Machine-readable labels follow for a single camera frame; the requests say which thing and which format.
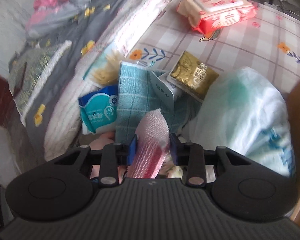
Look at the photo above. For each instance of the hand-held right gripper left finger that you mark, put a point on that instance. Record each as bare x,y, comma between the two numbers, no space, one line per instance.
132,151

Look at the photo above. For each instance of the pink bubble wrap roll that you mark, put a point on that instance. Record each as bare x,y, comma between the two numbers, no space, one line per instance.
150,142

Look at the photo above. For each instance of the small white grey box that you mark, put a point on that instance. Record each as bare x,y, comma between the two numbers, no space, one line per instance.
163,90

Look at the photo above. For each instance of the gold foil packet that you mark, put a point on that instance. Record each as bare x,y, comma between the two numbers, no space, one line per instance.
192,75

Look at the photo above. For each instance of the grey yellow-patterned bedsheet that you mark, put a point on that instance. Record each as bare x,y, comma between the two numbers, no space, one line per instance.
65,30

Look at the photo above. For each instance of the blue wet wipes pack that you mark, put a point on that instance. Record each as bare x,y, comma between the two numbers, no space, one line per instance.
97,110

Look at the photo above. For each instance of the wheat print tissue pack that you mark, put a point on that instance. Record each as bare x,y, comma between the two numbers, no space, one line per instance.
102,67

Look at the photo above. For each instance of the white plastic bag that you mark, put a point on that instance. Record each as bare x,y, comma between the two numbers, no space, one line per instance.
240,110

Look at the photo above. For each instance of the white pink-lined mattress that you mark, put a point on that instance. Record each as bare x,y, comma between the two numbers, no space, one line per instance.
140,17

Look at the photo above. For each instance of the checkered floral mat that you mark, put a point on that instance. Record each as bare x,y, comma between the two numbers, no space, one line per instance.
240,47

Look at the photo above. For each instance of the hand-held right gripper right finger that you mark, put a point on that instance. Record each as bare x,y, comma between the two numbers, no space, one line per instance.
174,151

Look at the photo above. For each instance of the teal checkered towel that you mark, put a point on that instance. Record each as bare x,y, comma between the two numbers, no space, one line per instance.
132,100

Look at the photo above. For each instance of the pink plush doll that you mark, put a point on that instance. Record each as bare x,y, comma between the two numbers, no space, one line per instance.
102,141

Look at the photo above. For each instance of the red wet wipes pack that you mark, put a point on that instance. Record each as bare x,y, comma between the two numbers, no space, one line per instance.
215,7

